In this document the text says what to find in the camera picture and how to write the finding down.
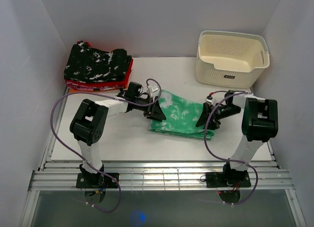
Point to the black white patterned folded trousers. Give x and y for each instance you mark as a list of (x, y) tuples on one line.
[(95, 62)]

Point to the aluminium rail frame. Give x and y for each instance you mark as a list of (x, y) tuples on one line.
[(161, 177)]

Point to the cream perforated plastic basket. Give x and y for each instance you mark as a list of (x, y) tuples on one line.
[(230, 59)]

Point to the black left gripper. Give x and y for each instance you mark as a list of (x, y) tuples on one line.
[(154, 110)]

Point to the orange folded trousers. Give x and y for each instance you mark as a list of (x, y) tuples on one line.
[(114, 89)]

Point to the pink patterned folded trousers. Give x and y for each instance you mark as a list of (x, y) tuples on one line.
[(73, 84)]

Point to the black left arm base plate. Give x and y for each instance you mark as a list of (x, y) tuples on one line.
[(96, 181)]

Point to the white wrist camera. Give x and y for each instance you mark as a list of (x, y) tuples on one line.
[(153, 90), (210, 100)]

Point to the red folded trousers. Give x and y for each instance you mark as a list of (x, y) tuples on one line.
[(123, 77)]

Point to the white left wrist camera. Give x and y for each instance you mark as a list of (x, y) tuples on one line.
[(153, 90)]

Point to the green tie-dye trousers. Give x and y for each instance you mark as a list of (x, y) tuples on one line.
[(181, 117)]

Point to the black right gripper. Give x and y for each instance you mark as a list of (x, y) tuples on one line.
[(214, 123)]

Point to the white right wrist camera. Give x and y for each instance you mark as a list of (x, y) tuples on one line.
[(210, 100)]

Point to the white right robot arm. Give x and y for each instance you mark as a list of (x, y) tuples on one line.
[(259, 124)]

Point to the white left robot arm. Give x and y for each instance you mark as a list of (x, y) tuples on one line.
[(88, 126)]

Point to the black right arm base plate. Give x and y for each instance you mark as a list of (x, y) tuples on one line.
[(219, 180)]

